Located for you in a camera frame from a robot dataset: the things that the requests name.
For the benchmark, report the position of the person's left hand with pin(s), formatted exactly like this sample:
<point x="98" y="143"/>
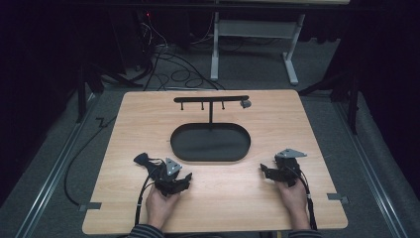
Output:
<point x="160" y="206"/>

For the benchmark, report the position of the white metal desk frame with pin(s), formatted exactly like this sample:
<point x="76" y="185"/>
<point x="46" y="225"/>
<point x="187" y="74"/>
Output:
<point x="254" y="29"/>

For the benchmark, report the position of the grey tape strip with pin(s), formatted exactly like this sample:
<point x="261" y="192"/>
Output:
<point x="89" y="206"/>
<point x="337" y="197"/>

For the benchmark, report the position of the black hook stand with tray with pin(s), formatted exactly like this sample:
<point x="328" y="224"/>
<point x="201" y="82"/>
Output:
<point x="211" y="143"/>

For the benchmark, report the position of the small grey hanging object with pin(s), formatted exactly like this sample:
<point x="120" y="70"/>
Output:
<point x="245" y="104"/>

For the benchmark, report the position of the person's right striped sleeve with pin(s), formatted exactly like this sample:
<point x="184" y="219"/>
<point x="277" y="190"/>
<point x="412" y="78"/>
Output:
<point x="305" y="234"/>

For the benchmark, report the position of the person's left striped sleeve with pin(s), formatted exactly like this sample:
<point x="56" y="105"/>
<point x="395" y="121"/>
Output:
<point x="145" y="232"/>

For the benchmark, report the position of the person's striped sleeve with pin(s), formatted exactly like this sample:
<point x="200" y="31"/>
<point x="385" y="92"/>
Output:
<point x="145" y="232"/>
<point x="305" y="234"/>

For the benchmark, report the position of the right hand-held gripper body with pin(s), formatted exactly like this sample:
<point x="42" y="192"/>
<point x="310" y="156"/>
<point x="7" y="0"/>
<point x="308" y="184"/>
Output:
<point x="286" y="169"/>

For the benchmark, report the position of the black metal stand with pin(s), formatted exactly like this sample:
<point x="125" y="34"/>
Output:
<point x="81" y="95"/>
<point x="353" y="102"/>

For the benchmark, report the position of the metal floor rail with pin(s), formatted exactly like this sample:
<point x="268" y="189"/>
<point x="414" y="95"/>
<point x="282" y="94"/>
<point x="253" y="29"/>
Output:
<point x="373" y="175"/>
<point x="56" y="172"/>

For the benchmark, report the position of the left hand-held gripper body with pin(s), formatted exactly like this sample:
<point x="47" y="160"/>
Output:
<point x="166" y="180"/>

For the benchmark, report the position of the person's right hand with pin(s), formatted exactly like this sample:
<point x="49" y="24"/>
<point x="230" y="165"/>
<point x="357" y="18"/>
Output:
<point x="294" y="201"/>

